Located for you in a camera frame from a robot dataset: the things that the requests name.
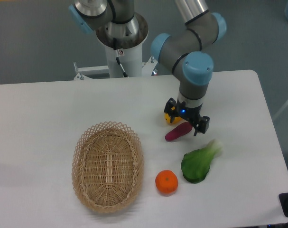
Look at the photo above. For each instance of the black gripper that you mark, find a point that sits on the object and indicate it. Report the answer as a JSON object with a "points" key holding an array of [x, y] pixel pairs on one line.
{"points": [[190, 114]]}

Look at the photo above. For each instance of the purple sweet potato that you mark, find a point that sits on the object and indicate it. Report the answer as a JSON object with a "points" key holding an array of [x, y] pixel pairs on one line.
{"points": [[179, 131]]}

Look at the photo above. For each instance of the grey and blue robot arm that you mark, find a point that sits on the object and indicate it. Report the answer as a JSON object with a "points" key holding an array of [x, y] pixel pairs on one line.
{"points": [[181, 55]]}

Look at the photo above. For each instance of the yellow mango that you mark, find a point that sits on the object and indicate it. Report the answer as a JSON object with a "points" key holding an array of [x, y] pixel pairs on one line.
{"points": [[171, 116]]}

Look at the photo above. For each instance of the green bok choy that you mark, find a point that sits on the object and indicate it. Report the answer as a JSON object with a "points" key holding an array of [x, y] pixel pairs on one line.
{"points": [[196, 164]]}

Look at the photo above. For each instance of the orange tangerine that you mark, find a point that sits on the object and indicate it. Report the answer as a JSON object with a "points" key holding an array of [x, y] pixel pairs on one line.
{"points": [[166, 182]]}

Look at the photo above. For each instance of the oval wicker basket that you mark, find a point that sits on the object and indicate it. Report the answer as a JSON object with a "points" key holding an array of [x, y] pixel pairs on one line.
{"points": [[108, 167]]}

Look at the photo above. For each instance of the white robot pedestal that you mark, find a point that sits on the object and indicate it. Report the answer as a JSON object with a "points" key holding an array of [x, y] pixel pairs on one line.
{"points": [[123, 46]]}

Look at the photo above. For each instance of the white frame at right edge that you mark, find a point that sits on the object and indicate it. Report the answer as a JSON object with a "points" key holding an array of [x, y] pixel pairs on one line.
{"points": [[280, 111]]}

